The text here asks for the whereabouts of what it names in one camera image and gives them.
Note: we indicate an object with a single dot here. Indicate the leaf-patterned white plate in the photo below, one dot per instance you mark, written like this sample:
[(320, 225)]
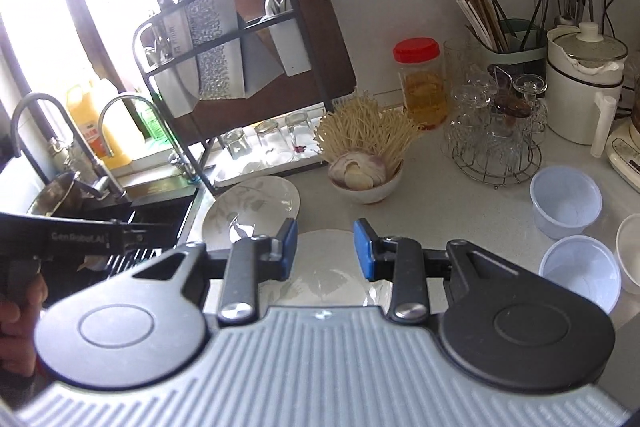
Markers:
[(325, 267), (250, 202)]

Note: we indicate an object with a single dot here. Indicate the steel pot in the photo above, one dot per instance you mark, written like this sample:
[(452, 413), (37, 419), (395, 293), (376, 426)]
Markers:
[(55, 197)]

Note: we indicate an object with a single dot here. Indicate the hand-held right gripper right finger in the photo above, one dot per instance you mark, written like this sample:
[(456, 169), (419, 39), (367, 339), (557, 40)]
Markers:
[(362, 252)]

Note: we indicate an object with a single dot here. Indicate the red-lidded plastic jar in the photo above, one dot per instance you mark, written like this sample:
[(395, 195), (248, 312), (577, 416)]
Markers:
[(422, 82)]

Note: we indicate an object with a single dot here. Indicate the cream kettle base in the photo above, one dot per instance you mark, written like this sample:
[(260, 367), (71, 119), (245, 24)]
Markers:
[(625, 152)]

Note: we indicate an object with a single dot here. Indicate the bundle of chopsticks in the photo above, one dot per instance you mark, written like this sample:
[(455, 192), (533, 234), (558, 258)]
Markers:
[(480, 12)]

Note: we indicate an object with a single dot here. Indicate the black sink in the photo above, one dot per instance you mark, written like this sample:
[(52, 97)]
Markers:
[(155, 207)]

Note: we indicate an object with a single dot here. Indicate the cluster of clear drinking glasses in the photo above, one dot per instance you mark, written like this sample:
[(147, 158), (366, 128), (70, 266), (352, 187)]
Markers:
[(467, 107)]

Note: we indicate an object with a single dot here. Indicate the amber glass cup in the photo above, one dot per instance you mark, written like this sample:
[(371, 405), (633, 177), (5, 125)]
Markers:
[(510, 109)]

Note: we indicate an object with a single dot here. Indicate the bundle of dried noodles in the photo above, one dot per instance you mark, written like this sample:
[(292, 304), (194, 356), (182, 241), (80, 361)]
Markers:
[(367, 127)]

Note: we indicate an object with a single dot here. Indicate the green chopstick holder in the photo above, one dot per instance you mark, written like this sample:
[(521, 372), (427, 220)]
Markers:
[(520, 57)]

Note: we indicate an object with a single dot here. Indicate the plain steel cleaver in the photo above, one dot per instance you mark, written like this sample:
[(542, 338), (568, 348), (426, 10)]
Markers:
[(172, 77), (260, 62)]

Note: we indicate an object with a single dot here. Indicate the dark brown cutting board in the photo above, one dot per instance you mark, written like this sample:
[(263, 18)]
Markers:
[(310, 32)]

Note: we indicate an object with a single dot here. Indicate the patterned cleaver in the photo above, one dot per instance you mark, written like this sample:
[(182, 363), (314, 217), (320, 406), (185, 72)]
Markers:
[(215, 47)]

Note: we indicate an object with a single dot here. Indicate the white drip tray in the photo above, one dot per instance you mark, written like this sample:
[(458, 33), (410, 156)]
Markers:
[(250, 172)]

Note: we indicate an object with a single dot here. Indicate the white bowl with garlic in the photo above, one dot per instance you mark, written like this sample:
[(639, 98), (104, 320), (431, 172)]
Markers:
[(367, 192)]

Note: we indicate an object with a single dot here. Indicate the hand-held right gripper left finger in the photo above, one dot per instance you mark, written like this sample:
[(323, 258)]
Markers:
[(286, 249)]

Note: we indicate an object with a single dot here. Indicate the plain white bowl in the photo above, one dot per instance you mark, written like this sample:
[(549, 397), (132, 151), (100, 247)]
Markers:
[(631, 252)]

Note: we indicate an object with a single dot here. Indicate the chrome faucet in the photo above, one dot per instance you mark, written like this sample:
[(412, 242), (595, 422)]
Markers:
[(120, 104)]

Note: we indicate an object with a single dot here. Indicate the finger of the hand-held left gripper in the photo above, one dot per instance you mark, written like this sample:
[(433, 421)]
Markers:
[(136, 241)]

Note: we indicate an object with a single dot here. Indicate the orange liquid bottle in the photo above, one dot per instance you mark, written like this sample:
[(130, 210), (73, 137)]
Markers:
[(107, 127)]

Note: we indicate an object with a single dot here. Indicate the translucent plastic container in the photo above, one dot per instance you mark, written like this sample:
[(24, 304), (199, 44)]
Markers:
[(565, 202)]

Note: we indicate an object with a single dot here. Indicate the clear glass jar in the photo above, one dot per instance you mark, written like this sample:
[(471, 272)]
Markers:
[(302, 132), (274, 139), (235, 144)]

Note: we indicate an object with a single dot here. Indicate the person's left hand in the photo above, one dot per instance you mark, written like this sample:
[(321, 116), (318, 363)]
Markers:
[(17, 332)]

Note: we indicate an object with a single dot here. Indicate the dark grey faucet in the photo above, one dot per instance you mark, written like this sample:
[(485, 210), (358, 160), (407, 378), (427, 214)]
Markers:
[(30, 107)]

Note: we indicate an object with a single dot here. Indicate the green plastic bottle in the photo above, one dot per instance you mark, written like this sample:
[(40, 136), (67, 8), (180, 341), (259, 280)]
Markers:
[(150, 122)]

